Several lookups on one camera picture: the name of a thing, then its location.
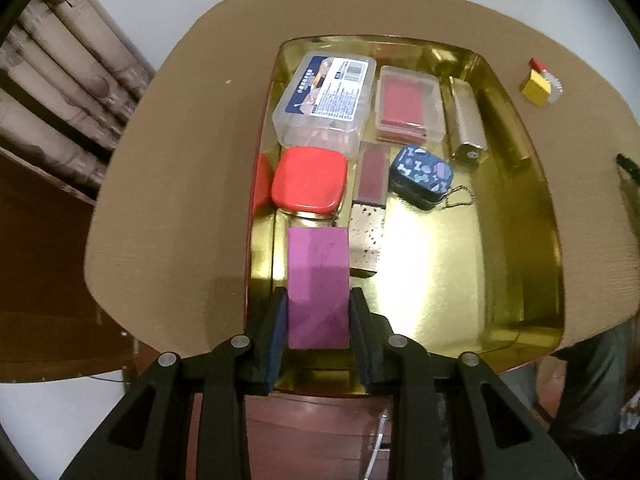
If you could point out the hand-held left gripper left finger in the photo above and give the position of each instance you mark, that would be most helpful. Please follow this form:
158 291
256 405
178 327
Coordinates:
277 340

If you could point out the yellow block with red stripes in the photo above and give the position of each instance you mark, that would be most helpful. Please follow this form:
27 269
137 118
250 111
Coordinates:
533 89

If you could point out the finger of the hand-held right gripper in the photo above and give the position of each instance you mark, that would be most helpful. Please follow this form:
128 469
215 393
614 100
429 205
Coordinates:
631 170

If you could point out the pink wooden block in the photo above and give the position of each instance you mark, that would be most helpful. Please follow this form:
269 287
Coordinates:
317 285

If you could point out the red tin box gold inside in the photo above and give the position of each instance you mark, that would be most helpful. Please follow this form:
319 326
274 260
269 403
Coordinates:
440 280

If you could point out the clear box with red insert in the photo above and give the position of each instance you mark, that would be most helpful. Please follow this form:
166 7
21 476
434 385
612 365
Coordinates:
407 105

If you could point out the white block with zigzag print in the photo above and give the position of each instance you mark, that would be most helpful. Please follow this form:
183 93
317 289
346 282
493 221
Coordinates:
555 87

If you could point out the beige printed curtain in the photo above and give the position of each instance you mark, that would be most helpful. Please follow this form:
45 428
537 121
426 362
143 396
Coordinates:
65 85

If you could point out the silver rectangular metal case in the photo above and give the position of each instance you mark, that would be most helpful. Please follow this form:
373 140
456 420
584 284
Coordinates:
467 120

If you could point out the red wooden block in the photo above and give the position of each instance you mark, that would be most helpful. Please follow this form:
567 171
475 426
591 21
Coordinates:
536 64

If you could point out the brown wooden furniture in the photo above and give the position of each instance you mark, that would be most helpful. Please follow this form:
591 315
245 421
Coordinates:
45 285

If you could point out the clear plastic box with label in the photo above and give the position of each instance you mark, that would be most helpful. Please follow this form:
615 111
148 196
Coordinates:
325 100

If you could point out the small blue patterned tin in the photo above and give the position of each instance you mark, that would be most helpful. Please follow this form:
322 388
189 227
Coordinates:
420 172

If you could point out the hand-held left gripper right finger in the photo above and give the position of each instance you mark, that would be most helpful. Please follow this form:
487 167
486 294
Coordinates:
361 340

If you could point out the red and speckled gold case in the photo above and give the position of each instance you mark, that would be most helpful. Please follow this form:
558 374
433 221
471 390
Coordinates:
370 200

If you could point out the person's grey trouser leg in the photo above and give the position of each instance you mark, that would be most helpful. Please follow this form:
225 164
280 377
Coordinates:
590 390

